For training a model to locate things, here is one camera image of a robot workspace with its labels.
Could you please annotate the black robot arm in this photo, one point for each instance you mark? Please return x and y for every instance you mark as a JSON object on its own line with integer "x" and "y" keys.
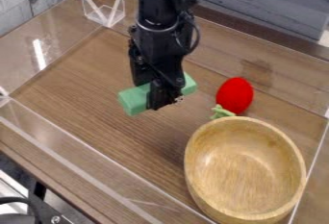
{"x": 165, "y": 12}

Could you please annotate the green rectangular block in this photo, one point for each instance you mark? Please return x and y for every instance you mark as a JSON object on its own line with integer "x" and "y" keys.
{"x": 133, "y": 98}

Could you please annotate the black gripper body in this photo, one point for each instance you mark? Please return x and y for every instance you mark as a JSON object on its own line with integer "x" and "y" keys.
{"x": 164, "y": 44}

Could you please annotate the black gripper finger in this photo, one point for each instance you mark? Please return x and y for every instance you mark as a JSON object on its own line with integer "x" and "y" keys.
{"x": 141, "y": 71}
{"x": 164, "y": 93}

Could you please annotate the brown wooden bowl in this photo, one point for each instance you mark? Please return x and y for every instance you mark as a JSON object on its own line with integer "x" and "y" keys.
{"x": 245, "y": 171}

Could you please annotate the red toy strawberry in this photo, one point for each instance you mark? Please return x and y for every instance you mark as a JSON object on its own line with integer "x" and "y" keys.
{"x": 233, "y": 98}

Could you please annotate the clear acrylic corner bracket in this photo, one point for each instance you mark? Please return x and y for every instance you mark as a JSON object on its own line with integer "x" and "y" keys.
{"x": 105, "y": 15}

